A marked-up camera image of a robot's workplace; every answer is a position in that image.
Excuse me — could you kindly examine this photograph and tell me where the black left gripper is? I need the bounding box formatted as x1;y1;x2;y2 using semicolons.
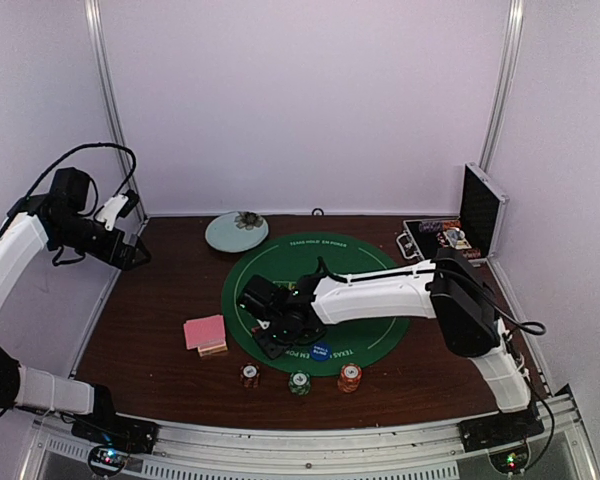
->
52;213;151;271

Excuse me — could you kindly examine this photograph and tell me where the blue small blind button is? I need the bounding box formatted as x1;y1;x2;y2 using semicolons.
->
309;342;332;362

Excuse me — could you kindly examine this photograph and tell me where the red poker chip stack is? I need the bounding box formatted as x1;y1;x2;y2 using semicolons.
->
337;363;362;393

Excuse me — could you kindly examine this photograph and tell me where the round green poker mat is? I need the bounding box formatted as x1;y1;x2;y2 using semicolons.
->
220;232;413;378

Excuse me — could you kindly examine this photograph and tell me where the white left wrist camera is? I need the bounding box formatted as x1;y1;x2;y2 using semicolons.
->
94;189;139;231

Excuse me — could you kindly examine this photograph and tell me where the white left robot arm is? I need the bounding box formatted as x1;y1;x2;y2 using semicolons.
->
0;167;151;444

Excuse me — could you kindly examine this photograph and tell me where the light blue flower plate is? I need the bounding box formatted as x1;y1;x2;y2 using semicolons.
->
205;211;269;253

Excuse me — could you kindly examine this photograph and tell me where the brown poker chip stack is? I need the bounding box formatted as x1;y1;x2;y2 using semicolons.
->
240;363;260;389

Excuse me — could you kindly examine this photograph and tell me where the playing card box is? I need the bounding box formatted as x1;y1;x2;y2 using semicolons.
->
197;342;228;358

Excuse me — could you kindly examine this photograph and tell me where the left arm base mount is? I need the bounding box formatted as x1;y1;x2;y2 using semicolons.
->
71;385;159;454

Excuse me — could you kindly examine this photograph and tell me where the aluminium frame post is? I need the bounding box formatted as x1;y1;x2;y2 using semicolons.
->
84;0;148;225
479;0;525;172

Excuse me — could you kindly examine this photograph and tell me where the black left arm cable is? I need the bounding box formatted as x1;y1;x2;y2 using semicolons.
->
9;143;139;221

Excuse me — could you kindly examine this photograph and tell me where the aluminium poker case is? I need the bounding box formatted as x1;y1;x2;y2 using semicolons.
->
396;163;509;264

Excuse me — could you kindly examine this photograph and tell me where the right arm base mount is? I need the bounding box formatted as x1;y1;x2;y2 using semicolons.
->
458;406;544;452

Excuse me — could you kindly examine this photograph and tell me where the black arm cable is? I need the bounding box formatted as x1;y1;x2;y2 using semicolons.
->
434;267;547;337
9;143;139;221

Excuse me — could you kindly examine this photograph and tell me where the right aluminium frame post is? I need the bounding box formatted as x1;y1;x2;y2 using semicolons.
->
479;0;525;172

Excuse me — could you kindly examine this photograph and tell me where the green poker chip stack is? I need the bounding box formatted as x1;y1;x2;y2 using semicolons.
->
288;371;311;396

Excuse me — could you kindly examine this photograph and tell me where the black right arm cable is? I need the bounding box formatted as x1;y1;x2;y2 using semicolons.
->
434;267;547;337

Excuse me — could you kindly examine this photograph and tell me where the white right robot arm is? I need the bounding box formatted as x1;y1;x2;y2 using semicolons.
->
236;248;532;442

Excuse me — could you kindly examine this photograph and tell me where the aluminium front rail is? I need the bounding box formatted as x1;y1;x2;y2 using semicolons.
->
16;392;600;479

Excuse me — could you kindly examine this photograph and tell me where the red-backed playing card deck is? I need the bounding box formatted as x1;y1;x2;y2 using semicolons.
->
183;315;226;350

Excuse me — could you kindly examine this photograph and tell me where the left aluminium frame post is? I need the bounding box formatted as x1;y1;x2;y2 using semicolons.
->
84;0;148;225

